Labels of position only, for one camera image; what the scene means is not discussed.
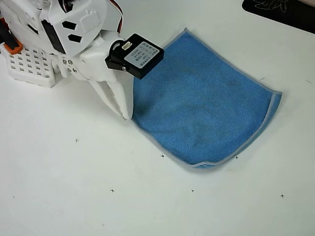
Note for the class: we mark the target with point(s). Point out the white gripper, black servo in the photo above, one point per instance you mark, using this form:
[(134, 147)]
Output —
[(94, 64)]

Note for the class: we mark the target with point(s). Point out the blue microfibre cloth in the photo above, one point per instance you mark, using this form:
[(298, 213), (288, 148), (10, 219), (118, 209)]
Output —
[(201, 103)]

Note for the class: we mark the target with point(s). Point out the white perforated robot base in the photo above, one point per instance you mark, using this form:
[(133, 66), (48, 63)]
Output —
[(29, 66)]

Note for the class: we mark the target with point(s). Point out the orange and black clamp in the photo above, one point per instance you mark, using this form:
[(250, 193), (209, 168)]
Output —
[(9, 40)]

